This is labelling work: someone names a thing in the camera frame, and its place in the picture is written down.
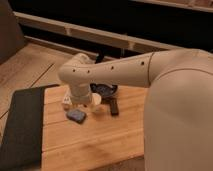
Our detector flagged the dark grey mat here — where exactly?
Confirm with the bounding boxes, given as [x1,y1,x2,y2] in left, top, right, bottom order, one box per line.
[0,84,56,171]

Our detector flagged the dark rectangular block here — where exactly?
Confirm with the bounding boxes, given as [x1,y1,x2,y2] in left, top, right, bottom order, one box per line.
[107,98,119,116]

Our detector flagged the white ceramic cup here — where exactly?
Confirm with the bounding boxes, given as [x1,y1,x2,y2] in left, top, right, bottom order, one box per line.
[90,93,102,112]

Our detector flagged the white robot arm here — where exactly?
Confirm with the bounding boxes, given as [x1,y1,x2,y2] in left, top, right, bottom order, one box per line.
[59,49,213,171]

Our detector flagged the blue sponge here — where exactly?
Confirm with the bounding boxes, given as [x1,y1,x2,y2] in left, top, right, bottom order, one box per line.
[66,109,86,124]

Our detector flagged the white bottle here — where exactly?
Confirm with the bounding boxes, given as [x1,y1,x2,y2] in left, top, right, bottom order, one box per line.
[62,90,71,111]

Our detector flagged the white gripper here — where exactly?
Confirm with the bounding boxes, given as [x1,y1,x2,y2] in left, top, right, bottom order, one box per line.
[70,84,92,104]

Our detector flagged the dark round bowl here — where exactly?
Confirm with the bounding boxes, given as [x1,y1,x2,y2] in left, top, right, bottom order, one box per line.
[90,84,118,98]

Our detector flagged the wooden board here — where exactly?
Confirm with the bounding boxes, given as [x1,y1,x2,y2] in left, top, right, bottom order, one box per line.
[41,86,146,171]

